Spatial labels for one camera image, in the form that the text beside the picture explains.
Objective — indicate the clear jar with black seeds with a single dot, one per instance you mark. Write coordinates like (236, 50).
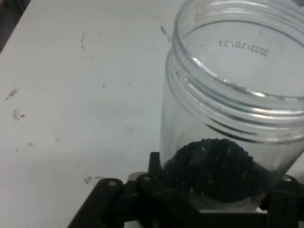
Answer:
(213, 171)

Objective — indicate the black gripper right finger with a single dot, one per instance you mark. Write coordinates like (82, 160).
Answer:
(282, 204)

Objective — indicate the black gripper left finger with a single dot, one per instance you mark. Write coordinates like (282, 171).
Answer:
(133, 206)

